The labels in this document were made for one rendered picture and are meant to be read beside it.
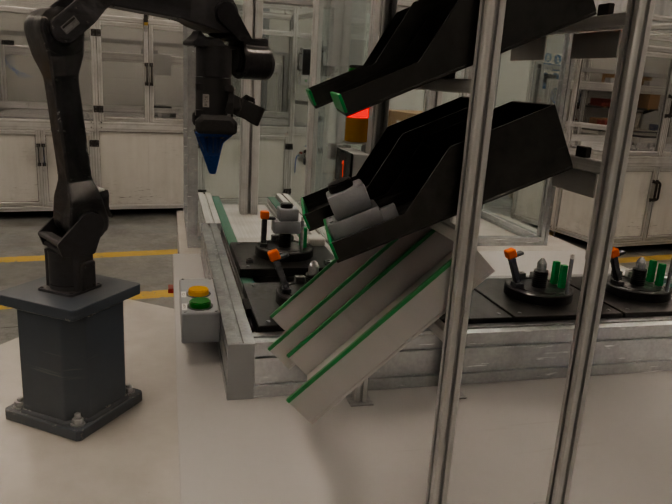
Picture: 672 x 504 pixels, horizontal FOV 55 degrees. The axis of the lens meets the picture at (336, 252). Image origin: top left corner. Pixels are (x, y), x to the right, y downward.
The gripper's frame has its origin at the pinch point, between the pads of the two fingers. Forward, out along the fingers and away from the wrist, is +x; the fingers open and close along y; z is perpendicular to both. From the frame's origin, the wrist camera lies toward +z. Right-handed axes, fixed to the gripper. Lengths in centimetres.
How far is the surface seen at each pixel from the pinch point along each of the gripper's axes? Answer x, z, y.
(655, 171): 48, 417, 379
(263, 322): 28.4, 8.7, -5.4
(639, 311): 28, 85, -6
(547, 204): 24, 121, 87
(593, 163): -5, 40, -45
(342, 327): 19.2, 15.5, -31.3
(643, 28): -20, 41, -48
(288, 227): 21.3, 20.2, 36.8
